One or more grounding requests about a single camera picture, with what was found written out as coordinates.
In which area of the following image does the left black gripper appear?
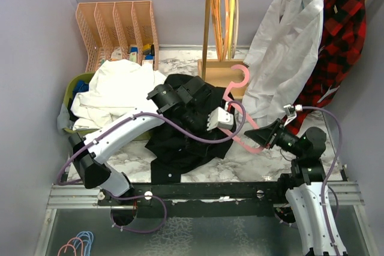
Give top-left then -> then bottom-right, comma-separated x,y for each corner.
179,104 -> 217,156

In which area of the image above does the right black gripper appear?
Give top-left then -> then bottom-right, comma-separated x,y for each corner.
245,117 -> 305,156

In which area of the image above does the pink hanger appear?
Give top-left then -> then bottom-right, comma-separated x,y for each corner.
57,237 -> 86,256
218,64 -> 266,153

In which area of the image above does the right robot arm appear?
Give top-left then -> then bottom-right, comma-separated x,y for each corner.
244,119 -> 348,255

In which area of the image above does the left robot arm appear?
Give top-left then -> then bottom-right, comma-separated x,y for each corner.
69,76 -> 211,205

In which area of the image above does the white hanging shirt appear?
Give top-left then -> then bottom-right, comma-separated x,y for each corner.
242,0 -> 324,127

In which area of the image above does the white shirt in basket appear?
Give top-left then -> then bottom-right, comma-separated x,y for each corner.
71,59 -> 166,131

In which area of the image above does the orange hanger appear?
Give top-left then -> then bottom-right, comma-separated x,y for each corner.
211,0 -> 229,61

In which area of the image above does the yellow hanger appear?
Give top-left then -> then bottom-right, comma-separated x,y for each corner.
227,0 -> 235,59

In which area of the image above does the red black plaid shirt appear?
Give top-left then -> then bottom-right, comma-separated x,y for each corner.
287,0 -> 368,134

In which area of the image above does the blue hanger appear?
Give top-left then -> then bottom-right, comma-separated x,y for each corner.
76,231 -> 94,256

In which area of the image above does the pink hanger on floor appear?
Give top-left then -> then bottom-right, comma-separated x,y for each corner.
57,237 -> 86,256

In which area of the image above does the wooden clothes rack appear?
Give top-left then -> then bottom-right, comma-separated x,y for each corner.
197,0 -> 371,100

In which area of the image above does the green laundry basket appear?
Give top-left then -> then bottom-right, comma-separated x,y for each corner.
61,71 -> 151,143

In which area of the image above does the pink mesh file organizer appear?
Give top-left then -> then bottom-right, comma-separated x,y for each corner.
76,1 -> 159,72

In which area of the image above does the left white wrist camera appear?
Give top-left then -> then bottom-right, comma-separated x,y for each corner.
206,107 -> 235,131

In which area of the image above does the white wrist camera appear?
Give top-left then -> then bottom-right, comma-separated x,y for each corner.
206,107 -> 235,131
283,104 -> 303,127

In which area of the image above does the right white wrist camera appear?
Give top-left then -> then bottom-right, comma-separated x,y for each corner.
283,104 -> 303,127

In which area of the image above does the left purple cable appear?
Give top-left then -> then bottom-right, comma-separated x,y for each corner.
56,100 -> 247,234

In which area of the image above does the purple cable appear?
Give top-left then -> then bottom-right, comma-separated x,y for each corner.
280,106 -> 343,256
56,100 -> 247,234

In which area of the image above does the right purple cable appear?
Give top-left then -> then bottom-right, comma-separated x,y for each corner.
280,106 -> 343,256

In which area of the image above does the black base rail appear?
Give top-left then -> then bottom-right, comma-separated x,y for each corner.
98,182 -> 290,218

